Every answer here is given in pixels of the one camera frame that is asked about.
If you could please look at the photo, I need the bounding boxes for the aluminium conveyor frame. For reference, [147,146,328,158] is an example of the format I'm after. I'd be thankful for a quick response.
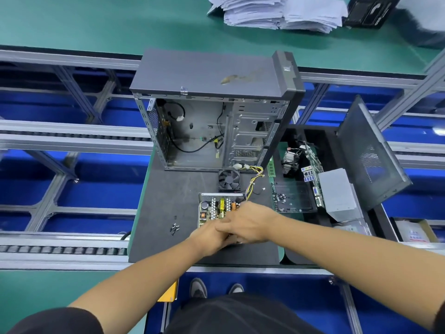
[0,45,445,276]

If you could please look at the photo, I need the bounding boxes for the silver power supply unit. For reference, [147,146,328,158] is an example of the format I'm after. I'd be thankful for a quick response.
[197,192,248,230]

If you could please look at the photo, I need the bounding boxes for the grey computer tower case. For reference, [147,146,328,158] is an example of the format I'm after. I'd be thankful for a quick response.
[129,48,307,171]

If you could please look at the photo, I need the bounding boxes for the clear plastic bag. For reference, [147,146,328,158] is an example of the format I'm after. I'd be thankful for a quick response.
[396,0,445,49]

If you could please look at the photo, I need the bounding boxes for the person's right forearm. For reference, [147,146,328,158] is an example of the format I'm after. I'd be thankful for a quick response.
[267,212,445,331]

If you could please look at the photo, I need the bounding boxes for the silver hard drive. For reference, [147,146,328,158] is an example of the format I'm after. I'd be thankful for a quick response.
[334,219,373,237]

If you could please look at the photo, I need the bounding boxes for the silver optical drive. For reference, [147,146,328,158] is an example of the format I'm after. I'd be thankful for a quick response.
[318,168,364,221]

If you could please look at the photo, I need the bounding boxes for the black foam tray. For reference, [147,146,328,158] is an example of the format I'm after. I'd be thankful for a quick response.
[267,125,411,265]

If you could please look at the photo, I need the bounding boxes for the dark grey foam mat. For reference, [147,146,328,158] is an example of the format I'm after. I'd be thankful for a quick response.
[128,149,282,265]

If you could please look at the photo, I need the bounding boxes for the yellow box with green button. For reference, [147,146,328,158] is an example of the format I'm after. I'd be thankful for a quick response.
[157,278,179,303]

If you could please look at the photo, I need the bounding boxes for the processor cooler with fan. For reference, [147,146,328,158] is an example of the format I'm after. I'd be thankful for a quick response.
[281,147,307,174]

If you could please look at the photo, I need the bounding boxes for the black cooling fan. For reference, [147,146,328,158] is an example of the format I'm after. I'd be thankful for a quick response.
[217,168,242,192]

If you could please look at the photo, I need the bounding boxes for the person's left hand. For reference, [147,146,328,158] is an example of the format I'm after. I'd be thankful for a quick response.
[186,219,237,260]

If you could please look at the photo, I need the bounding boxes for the stack of white papers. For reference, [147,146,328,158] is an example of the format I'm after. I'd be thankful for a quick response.
[207,0,349,34]

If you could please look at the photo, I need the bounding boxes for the person's black shirt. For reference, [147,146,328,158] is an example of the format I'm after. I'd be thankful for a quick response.
[7,302,445,334]

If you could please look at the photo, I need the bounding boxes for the dark grey case side panel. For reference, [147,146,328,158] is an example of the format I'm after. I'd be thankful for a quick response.
[337,95,413,212]

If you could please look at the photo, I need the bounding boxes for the person's right hand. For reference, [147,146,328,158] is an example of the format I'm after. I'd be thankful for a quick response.
[216,200,279,245]

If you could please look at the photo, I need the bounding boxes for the person's black trousers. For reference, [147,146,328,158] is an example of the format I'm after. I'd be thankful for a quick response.
[163,294,324,334]

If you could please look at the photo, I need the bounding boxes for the power supply circuit board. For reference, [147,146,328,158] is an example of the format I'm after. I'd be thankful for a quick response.
[198,165,267,230]

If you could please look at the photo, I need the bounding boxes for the person's left shoe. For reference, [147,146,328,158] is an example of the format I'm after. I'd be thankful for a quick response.
[189,277,208,298]

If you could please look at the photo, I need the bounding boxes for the green motherboard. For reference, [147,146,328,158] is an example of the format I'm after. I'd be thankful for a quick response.
[267,142,324,214]

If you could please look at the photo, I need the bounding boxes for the person's left forearm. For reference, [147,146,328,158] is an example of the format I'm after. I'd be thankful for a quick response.
[70,247,210,334]

